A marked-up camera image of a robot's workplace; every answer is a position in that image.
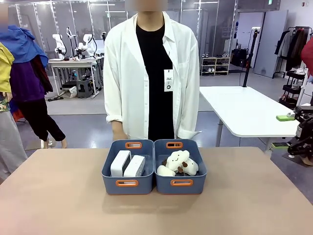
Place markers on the black rolling cart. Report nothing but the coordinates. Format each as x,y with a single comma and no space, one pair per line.
293,88

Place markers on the mannequin yellow top grey trousers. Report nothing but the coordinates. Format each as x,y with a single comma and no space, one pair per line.
9,147

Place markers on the black background tripod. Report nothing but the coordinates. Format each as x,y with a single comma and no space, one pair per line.
104,36

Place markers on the white cloud plush toy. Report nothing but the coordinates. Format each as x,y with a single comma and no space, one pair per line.
177,157
192,167
165,171

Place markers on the mannequin purple shirt black trousers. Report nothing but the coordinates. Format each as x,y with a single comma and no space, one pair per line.
27,80

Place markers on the person's right forearm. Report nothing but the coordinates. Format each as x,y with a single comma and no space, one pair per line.
118,126

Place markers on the black light stand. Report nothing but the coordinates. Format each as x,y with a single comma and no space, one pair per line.
250,56

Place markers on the person's right hand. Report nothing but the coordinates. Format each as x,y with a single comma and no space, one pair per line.
120,136

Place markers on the white background table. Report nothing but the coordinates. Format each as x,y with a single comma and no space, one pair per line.
244,107

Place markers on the grey plastic stool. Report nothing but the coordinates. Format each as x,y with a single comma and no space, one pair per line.
84,88

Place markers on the black suitcase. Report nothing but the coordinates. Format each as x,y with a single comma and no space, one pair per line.
239,57

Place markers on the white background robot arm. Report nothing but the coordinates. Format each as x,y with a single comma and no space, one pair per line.
59,45
89,45

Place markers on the person in white shirt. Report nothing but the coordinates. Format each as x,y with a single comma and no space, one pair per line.
127,73

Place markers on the clothes rack with coats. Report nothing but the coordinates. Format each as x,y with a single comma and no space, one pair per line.
292,46

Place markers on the white name badge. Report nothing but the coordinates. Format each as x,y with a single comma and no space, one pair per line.
168,80

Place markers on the wooden shoe rack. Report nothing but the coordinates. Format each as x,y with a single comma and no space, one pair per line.
215,65

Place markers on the red garment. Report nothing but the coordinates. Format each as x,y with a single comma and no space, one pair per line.
307,56

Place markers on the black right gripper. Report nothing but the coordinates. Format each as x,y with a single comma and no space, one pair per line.
305,131

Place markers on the white digital clock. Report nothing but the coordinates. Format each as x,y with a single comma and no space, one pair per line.
119,162
135,166

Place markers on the white background workbench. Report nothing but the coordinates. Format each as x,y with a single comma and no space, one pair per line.
73,61

